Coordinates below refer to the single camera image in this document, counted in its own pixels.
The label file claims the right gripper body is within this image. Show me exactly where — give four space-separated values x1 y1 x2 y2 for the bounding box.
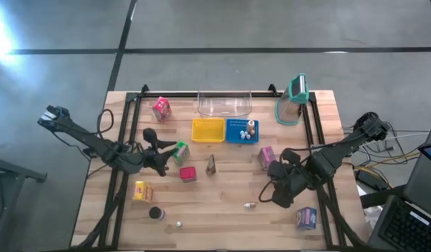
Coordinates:
266 149 313 210

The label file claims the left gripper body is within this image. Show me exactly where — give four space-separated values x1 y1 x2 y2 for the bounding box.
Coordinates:
140 127 170 178

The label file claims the red-lidded smoked paprika tin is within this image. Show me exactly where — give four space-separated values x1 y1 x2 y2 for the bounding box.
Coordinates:
179 166 198 183

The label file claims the brown triangular snack packet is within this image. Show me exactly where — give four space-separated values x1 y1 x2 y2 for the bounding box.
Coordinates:
205 153 217 176

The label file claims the blue plastic basket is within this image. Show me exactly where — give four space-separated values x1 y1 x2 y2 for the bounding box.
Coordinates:
225 118 260 145

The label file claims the small green cereal box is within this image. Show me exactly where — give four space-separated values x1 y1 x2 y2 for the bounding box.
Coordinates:
171 140 191 167

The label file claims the Raisin Bran cereal box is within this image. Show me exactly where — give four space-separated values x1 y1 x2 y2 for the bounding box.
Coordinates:
257 146 278 172

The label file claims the small pink cereal box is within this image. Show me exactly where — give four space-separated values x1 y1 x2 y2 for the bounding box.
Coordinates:
151 96 173 123

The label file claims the small yellow food box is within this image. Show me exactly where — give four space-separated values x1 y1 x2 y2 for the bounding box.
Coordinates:
132 181 154 204

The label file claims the small blue purple box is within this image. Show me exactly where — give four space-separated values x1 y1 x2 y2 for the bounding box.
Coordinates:
294 206 318 232

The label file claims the yellow plastic basket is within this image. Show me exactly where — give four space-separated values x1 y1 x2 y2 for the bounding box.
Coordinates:
191 117 226 144

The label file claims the dark round cap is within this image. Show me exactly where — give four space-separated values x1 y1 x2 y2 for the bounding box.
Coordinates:
148 206 166 221

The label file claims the teal box grater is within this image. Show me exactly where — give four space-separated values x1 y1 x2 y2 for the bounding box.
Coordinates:
274 73 310 126

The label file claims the clear plastic bin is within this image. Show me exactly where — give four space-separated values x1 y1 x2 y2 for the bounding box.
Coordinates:
196 90 254 119

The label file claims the black power brick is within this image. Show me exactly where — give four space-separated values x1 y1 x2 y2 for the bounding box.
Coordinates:
354 169 390 193

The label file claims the dark grey laptop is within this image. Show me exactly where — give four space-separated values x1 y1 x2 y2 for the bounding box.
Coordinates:
367 115 431 252

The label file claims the black metal stand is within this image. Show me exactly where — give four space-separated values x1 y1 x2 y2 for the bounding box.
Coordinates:
0 153 48 252

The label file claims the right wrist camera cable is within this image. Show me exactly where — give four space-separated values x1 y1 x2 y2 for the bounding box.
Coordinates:
258 178 276 204

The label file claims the black aluminium rig frame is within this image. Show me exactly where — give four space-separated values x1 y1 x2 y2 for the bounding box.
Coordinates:
71 83 369 251

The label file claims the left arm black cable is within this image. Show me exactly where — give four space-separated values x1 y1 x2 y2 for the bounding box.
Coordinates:
97 108 115 137

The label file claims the yellow cable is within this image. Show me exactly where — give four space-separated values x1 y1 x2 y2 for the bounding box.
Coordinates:
362 152 421 173

